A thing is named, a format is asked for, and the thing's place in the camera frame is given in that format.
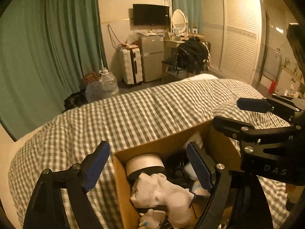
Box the black plastic bag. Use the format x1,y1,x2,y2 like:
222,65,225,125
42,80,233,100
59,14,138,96
167,155,191,179

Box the wide tape roll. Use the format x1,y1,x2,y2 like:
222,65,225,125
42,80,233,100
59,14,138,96
125,154,165,180

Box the white louvred wardrobe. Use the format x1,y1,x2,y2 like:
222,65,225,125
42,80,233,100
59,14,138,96
201,0,262,84

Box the green window curtain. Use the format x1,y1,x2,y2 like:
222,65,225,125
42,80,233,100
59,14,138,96
0,0,69,141
45,0,108,96

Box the black wall television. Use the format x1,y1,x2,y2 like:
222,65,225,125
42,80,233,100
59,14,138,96
133,4,170,26

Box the grey checked blanket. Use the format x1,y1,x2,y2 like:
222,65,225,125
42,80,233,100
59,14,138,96
8,77,292,229

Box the brown patterned bag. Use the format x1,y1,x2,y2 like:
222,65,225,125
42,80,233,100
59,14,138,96
82,73,102,85

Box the wooden chair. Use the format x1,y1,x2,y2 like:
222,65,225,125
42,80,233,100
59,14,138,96
161,52,181,81

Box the dressing table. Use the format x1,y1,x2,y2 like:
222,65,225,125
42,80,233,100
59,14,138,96
164,33,205,60

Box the white suitcase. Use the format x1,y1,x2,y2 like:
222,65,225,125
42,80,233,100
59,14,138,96
119,45,143,85

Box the black jacket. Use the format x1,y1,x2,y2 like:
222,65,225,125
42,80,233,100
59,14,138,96
176,39,210,74

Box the cluttered side table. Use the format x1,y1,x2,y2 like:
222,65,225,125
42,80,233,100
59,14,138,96
276,86,305,98

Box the small silver fridge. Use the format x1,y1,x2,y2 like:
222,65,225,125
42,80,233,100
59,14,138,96
138,35,166,83

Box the person's right hand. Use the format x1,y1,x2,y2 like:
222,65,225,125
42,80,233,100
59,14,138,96
285,184,299,199

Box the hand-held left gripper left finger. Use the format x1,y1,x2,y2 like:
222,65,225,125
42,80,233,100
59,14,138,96
22,141,111,229

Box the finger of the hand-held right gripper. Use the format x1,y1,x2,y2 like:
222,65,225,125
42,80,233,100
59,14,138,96
237,95,305,120
212,116,298,144

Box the wall cables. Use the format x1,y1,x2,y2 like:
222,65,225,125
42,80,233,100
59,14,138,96
107,24,122,49

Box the black floor bag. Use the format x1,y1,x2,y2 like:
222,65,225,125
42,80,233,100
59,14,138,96
64,91,87,112

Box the brown cardboard box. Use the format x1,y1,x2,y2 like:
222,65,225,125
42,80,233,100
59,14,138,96
112,122,241,229

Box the clear water jug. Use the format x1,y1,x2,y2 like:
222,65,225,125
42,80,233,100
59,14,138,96
99,69,120,98
85,81,106,103

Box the red fire extinguisher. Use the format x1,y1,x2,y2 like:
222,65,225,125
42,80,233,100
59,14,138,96
269,80,279,94

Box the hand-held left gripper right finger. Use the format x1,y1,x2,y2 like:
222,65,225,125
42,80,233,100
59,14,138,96
186,142,273,229

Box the clear plastic bag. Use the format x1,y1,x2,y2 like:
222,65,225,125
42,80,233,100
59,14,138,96
126,31,141,46

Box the white cloth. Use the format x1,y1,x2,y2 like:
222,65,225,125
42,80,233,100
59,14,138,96
183,132,204,149

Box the white oval mirror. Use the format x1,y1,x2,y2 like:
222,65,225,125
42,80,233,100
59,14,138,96
171,9,189,32

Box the dark door frame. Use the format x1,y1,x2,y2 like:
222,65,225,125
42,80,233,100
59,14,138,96
258,12,272,77

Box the white sock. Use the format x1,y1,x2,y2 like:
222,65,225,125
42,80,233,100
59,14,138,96
139,209,167,229
131,173,194,208
167,192,194,228

